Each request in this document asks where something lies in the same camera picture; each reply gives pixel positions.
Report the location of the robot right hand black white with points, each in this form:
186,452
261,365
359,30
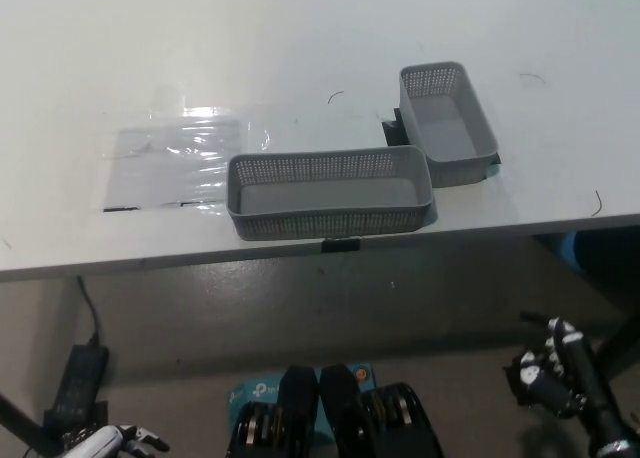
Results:
582,373

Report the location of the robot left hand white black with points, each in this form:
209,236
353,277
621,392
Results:
102,440

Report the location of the grey perforated plastic basket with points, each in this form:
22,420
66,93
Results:
325,193
442,128

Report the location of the black power adapter brick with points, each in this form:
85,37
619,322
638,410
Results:
80,378

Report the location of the dark slanted table leg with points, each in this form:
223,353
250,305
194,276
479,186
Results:
15,418

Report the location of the blue round object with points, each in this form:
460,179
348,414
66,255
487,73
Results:
567,253

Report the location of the teal tp-link carton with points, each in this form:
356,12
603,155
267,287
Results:
255,390

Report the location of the clear plastic covered paper sheet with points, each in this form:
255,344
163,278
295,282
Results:
165,168

